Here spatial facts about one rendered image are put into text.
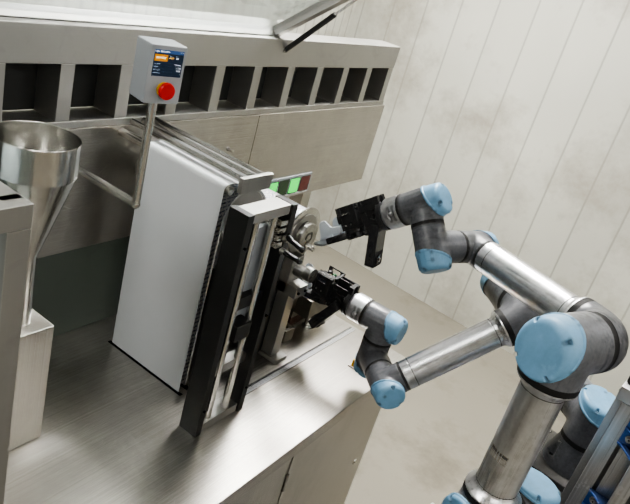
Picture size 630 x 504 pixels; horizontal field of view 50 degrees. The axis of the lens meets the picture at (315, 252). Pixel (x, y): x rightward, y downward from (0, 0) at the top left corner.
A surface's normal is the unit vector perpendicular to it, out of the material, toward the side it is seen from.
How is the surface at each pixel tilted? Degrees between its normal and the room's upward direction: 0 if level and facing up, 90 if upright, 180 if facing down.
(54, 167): 90
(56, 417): 0
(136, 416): 0
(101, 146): 90
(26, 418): 90
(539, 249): 90
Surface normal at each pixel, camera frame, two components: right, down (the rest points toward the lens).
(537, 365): -0.80, -0.11
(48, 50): 0.79, 0.44
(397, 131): -0.61, 0.18
